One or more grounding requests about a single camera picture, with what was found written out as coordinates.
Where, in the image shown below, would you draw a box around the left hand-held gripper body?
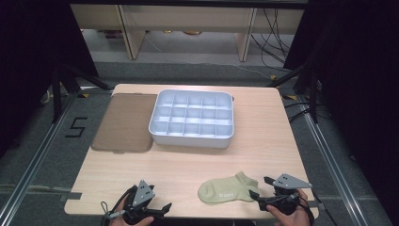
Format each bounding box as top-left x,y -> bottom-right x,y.
122,180 -> 158,225

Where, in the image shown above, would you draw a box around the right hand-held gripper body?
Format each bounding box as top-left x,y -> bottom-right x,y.
258,172 -> 313,217

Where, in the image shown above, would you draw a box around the pale green ankle sock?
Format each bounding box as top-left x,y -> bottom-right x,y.
197,170 -> 261,206

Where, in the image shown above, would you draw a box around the person's right hand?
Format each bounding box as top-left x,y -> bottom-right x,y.
265,188 -> 311,226

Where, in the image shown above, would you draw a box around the person's left hand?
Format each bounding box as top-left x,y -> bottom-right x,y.
108,195 -> 155,226

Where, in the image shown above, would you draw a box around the white compartment storage box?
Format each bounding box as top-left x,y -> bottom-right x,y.
148,89 -> 235,150

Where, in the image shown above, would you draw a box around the brown translucent box lid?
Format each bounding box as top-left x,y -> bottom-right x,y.
90,92 -> 158,154

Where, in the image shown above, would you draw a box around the black metal stand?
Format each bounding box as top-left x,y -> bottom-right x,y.
51,61 -> 115,124
266,61 -> 320,124

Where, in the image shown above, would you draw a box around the black curtain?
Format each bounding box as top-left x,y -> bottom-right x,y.
282,0 -> 399,220
0,0 -> 100,159

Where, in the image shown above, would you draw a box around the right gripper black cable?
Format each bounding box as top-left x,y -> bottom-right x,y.
296,194 -> 315,226

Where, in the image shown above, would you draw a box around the aluminium floor rail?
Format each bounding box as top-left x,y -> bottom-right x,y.
300,103 -> 369,226
0,92 -> 80,226

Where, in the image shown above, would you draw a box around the black floor cables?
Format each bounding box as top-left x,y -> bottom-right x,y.
283,101 -> 315,123

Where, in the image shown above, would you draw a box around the white floor cable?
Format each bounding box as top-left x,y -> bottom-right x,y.
200,60 -> 273,81

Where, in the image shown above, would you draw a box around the hanging black cables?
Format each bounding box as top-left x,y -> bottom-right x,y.
249,8 -> 295,73

